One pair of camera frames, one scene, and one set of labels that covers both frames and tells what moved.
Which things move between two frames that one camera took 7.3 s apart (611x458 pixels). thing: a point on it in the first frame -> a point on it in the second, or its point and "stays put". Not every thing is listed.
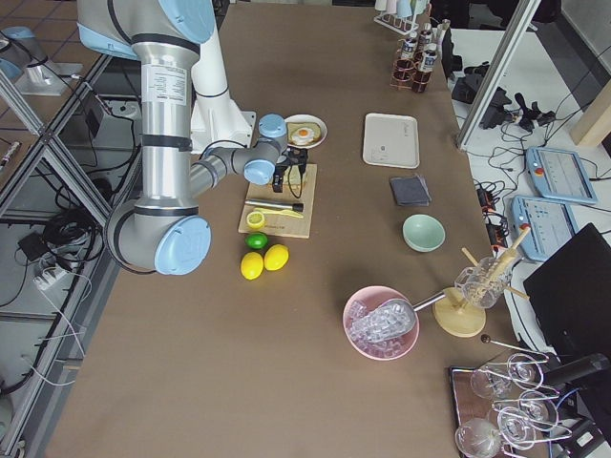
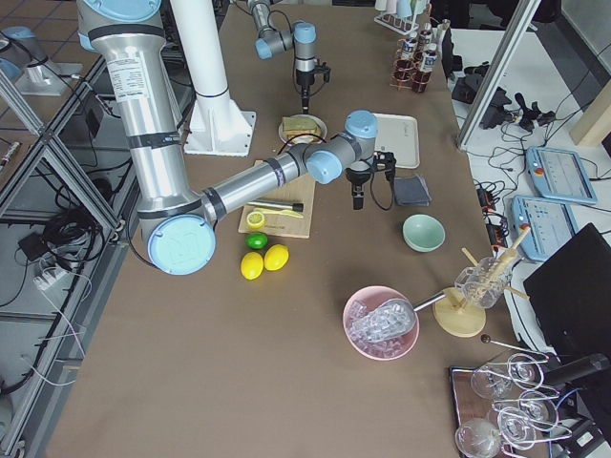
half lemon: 255,219 stays put
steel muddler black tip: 295,206 stays put
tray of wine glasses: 503,406 stays put
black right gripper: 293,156 -> 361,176
